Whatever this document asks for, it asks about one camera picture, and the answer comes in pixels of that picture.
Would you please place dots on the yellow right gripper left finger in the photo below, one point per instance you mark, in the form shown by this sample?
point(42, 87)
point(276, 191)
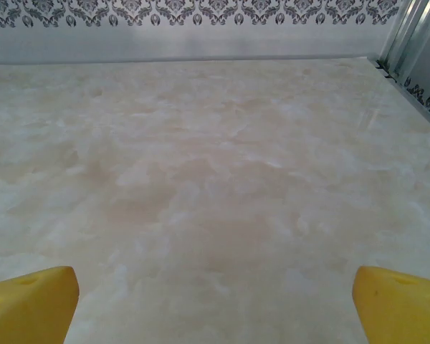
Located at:
point(28, 308)

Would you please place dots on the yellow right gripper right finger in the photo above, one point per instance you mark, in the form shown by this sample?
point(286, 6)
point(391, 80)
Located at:
point(401, 311)

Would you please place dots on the aluminium frame post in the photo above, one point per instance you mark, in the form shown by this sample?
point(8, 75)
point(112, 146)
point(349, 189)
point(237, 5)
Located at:
point(405, 36)

